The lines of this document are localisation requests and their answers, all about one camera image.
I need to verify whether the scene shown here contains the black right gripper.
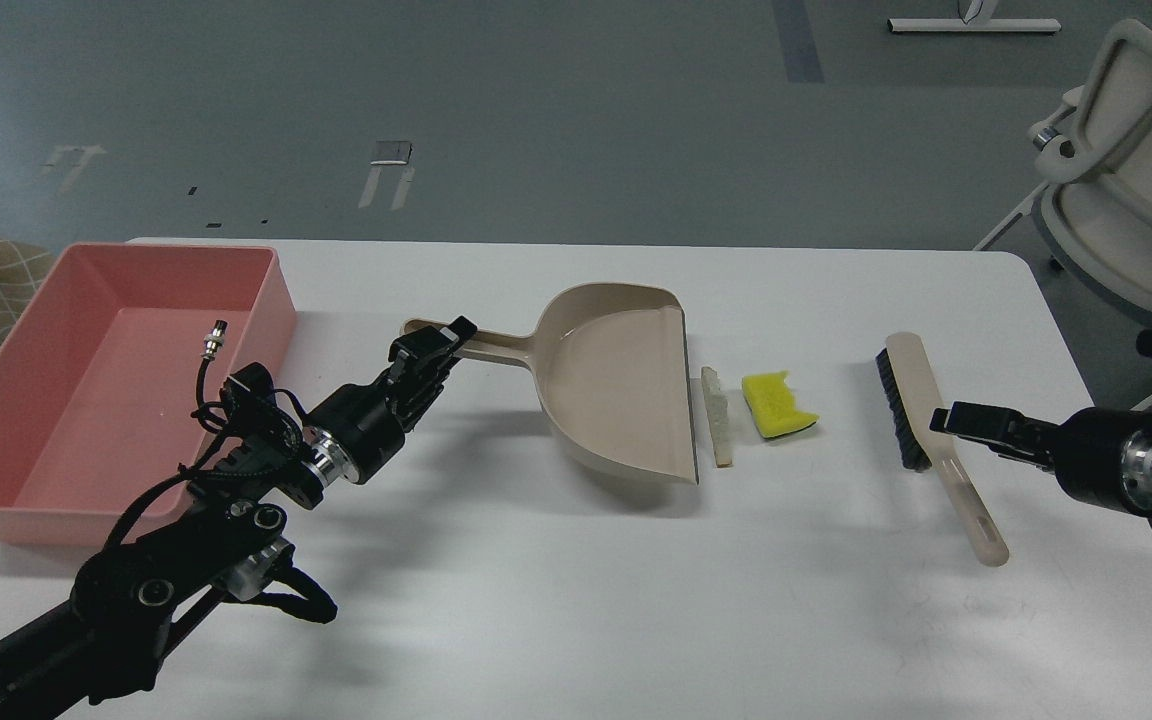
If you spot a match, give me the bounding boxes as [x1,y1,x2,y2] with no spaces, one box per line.
[929,401,1152,518]

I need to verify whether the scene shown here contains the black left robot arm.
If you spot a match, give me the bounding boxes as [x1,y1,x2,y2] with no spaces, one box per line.
[0,316,477,719]

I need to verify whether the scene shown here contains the white floor stand base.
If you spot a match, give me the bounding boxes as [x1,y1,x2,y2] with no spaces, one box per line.
[887,17,1062,35]

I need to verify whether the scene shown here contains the beige plastic chair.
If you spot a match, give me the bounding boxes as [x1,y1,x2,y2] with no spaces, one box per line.
[977,18,1152,324]

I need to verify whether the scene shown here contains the pink plastic bin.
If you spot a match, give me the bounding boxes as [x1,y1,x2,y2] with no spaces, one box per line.
[0,243,297,547]

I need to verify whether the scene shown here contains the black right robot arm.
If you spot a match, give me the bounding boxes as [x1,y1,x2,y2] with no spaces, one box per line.
[929,329,1152,518]

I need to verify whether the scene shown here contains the beige plastic dustpan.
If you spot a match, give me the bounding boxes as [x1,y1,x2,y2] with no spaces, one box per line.
[457,282,699,486]

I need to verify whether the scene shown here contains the yellow sponge piece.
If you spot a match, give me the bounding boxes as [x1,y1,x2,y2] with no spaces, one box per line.
[741,370,820,441]

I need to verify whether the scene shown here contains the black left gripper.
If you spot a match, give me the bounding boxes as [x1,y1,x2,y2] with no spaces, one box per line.
[303,316,477,486]

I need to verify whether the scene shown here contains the beige hand brush black bristles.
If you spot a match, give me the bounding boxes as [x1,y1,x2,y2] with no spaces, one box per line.
[876,331,1010,568]

